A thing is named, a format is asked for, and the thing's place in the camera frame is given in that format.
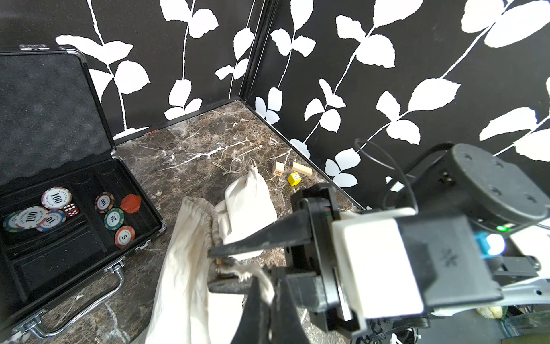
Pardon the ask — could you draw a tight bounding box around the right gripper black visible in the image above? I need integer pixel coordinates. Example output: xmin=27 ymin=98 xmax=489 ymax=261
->
xmin=208 ymin=183 xmax=367 ymax=340

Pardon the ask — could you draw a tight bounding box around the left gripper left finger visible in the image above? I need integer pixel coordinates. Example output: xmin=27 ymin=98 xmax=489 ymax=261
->
xmin=231 ymin=277 xmax=270 ymax=344

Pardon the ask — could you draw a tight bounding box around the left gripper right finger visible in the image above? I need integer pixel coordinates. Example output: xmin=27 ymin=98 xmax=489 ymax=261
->
xmin=269 ymin=268 xmax=309 ymax=344

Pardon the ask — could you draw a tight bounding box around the cream cloth bag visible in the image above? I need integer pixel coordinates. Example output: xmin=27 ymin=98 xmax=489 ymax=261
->
xmin=132 ymin=196 xmax=276 ymax=344
xmin=215 ymin=165 xmax=277 ymax=245

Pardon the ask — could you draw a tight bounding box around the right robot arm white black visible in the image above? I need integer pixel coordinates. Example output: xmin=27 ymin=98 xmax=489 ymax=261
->
xmin=208 ymin=143 xmax=549 ymax=343

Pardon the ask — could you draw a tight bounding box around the yellow die block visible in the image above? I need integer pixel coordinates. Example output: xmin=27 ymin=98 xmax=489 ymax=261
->
xmin=287 ymin=172 xmax=302 ymax=187

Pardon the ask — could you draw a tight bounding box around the long wooden block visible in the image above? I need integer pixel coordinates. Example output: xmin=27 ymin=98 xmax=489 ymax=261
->
xmin=292 ymin=161 xmax=313 ymax=176

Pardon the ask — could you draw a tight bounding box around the small wooden cube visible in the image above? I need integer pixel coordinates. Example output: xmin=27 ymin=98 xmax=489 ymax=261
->
xmin=272 ymin=161 xmax=285 ymax=176

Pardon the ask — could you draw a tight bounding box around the red chip in case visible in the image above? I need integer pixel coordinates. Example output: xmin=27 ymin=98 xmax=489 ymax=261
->
xmin=120 ymin=193 xmax=141 ymax=214

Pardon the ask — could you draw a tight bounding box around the open black poker chip case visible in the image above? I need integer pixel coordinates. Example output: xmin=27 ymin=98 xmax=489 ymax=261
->
xmin=1 ymin=45 xmax=166 ymax=341

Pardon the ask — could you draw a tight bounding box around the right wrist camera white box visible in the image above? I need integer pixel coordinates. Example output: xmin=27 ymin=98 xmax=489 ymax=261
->
xmin=331 ymin=208 xmax=504 ymax=319

